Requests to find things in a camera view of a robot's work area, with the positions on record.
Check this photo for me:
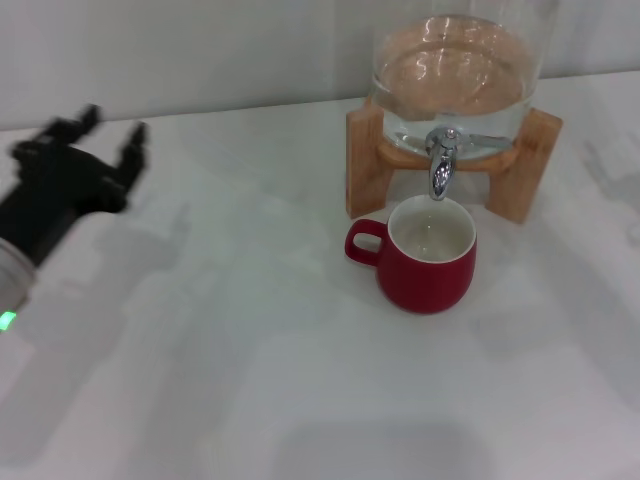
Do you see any chrome faucet with lever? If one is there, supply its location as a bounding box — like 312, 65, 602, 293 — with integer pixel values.
424, 127, 512, 202

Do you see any wooden dispenser stand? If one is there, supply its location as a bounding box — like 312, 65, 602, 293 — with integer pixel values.
345, 94, 564, 225

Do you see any glass water dispenser jar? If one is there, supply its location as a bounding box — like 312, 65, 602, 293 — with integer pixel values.
369, 0, 559, 164

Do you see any red ceramic cup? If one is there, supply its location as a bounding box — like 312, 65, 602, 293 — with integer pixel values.
343, 195, 479, 316

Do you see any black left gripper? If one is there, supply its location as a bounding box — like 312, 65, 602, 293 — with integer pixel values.
0, 103, 152, 269

